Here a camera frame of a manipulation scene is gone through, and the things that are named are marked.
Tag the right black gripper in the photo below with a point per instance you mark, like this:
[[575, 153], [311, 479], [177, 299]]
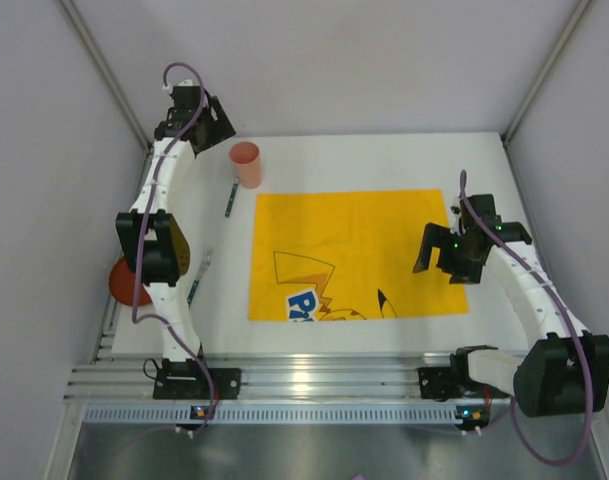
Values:
[[435, 245]]

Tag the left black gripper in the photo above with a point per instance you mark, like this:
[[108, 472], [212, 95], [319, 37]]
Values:
[[216, 125]]

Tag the pink plastic cup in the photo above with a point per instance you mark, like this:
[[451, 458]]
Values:
[[245, 157]]

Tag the yellow cartoon placemat cloth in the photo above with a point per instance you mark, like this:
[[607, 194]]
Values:
[[319, 257]]

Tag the green handled fork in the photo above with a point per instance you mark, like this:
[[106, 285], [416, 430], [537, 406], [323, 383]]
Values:
[[203, 268]]

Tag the red plate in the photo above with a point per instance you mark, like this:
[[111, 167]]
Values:
[[121, 283]]

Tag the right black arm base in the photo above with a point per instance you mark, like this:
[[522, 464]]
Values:
[[444, 383]]

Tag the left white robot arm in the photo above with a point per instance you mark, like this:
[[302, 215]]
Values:
[[155, 246]]

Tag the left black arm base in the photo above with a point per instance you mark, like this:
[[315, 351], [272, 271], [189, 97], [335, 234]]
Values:
[[187, 381]]

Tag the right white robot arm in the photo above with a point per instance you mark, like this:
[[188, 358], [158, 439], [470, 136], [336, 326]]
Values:
[[566, 368]]

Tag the aluminium mounting rail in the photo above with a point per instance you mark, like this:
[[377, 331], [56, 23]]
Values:
[[290, 378]]

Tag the perforated metal cable tray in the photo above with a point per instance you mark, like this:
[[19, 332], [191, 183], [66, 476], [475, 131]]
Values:
[[287, 414]]

